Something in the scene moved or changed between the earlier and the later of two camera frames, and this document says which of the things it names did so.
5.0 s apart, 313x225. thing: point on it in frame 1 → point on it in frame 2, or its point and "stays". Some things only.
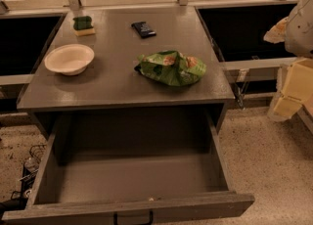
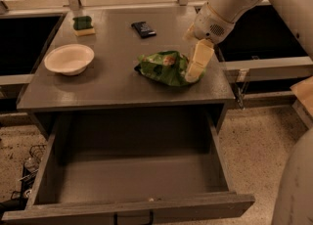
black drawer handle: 115,217 stays
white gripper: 300,29 → 209,23
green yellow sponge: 83,25 stays
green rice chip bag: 171,67 stays
